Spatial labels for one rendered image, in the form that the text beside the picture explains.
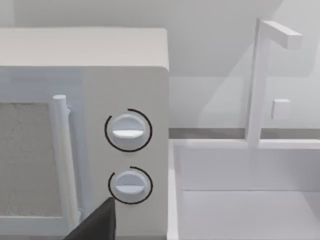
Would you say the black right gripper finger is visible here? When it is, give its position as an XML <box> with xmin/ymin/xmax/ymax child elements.
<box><xmin>64</xmin><ymin>196</ymin><xmax>117</xmax><ymax>240</ymax></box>

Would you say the white microwave knob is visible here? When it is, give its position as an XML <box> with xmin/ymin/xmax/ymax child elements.
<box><xmin>112</xmin><ymin>171</ymin><xmax>149</xmax><ymax>198</ymax></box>
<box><xmin>109</xmin><ymin>113</ymin><xmax>147</xmax><ymax>147</ymax></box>

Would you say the microwave glass door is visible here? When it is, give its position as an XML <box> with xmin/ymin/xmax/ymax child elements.
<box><xmin>0</xmin><ymin>68</ymin><xmax>90</xmax><ymax>227</ymax></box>

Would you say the white sink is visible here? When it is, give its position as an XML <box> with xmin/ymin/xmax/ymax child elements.
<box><xmin>166</xmin><ymin>138</ymin><xmax>320</xmax><ymax>240</ymax></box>

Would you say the pale microwave oven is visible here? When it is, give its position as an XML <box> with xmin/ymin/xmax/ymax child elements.
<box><xmin>0</xmin><ymin>27</ymin><xmax>170</xmax><ymax>240</ymax></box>

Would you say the tall white tap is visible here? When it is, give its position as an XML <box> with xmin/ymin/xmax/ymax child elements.
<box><xmin>245</xmin><ymin>17</ymin><xmax>303</xmax><ymax>150</ymax></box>

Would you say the white microwave door handle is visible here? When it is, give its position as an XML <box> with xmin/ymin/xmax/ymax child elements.
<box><xmin>52</xmin><ymin>94</ymin><xmax>81</xmax><ymax>227</ymax></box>

